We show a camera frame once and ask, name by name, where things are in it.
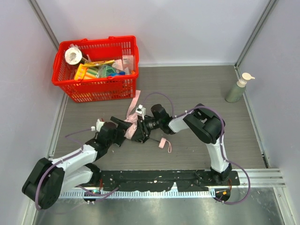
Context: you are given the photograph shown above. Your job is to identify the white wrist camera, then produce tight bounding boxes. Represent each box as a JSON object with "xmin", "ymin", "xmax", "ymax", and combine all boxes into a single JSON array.
[
  {"xmin": 91, "ymin": 119, "xmax": 105, "ymax": 132},
  {"xmin": 135, "ymin": 105, "xmax": 146, "ymax": 119}
]

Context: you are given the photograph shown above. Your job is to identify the white tape roll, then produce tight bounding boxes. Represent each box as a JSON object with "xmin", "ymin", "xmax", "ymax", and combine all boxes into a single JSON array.
[{"xmin": 65, "ymin": 47, "xmax": 83, "ymax": 65}]

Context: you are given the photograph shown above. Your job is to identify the aluminium frame rail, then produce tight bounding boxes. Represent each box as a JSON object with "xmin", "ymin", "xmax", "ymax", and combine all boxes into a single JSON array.
[{"xmin": 29, "ymin": 168, "xmax": 288, "ymax": 190}]

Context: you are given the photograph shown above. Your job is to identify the yellow snack packet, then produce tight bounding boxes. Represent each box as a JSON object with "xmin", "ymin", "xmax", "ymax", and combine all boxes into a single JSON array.
[{"xmin": 83, "ymin": 60, "xmax": 115, "ymax": 68}]

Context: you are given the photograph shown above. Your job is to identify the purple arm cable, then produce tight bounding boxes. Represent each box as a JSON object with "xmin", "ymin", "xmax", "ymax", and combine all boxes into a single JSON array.
[
  {"xmin": 34, "ymin": 127, "xmax": 94, "ymax": 211},
  {"xmin": 142, "ymin": 92, "xmax": 251, "ymax": 206}
]

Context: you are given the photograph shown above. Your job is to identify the orange yellow snack box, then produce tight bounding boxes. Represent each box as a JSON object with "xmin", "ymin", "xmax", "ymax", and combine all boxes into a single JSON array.
[{"xmin": 74, "ymin": 64, "xmax": 98, "ymax": 81}]

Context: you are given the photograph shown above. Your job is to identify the white pink small box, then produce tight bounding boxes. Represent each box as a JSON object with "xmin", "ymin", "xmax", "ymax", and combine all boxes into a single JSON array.
[{"xmin": 122, "ymin": 54, "xmax": 135, "ymax": 70}]

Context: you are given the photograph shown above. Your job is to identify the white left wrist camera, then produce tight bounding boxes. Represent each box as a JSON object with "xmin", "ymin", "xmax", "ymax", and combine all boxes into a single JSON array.
[{"xmin": 91, "ymin": 119, "xmax": 105, "ymax": 132}]

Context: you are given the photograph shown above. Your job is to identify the red plastic shopping basket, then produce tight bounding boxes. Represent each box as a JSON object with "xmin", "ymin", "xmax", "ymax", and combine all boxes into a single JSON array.
[{"xmin": 52, "ymin": 36, "xmax": 139, "ymax": 103}]

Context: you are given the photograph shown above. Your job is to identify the green pump soap bottle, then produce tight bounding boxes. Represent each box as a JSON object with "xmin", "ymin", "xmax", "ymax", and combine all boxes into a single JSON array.
[{"xmin": 225, "ymin": 73, "xmax": 255, "ymax": 103}]

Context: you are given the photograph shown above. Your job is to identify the green packaged item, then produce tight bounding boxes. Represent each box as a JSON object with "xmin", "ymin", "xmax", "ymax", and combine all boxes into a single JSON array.
[{"xmin": 99, "ymin": 65, "xmax": 125, "ymax": 78}]

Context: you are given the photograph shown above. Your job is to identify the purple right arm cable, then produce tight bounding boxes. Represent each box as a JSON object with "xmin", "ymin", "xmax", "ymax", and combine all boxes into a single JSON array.
[{"xmin": 142, "ymin": 92, "xmax": 251, "ymax": 206}]

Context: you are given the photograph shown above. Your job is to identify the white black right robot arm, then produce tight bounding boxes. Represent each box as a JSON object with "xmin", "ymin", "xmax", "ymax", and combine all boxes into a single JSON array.
[{"xmin": 129, "ymin": 104, "xmax": 232, "ymax": 184}]

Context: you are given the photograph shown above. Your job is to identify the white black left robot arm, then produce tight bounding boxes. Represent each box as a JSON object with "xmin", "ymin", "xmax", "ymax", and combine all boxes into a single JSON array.
[{"xmin": 22, "ymin": 117, "xmax": 133, "ymax": 210}]

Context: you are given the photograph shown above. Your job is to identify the white slotted cable duct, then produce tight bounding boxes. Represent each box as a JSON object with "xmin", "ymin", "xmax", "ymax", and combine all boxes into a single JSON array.
[{"xmin": 60, "ymin": 188, "xmax": 215, "ymax": 199}]

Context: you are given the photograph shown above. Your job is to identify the pink folding umbrella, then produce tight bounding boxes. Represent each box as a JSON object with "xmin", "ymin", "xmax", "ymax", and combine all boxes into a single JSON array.
[{"xmin": 124, "ymin": 90, "xmax": 172, "ymax": 153}]

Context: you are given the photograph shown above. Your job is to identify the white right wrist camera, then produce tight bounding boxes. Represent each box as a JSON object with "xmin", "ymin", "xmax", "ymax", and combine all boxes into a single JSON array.
[{"xmin": 135, "ymin": 105, "xmax": 146, "ymax": 119}]

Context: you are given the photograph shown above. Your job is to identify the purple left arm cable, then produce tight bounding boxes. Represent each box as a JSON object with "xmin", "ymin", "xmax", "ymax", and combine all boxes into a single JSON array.
[{"xmin": 34, "ymin": 127, "xmax": 94, "ymax": 211}]

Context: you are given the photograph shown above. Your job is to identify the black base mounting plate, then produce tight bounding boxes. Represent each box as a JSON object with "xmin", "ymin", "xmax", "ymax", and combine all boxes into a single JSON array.
[{"xmin": 72, "ymin": 169, "xmax": 241, "ymax": 193}]

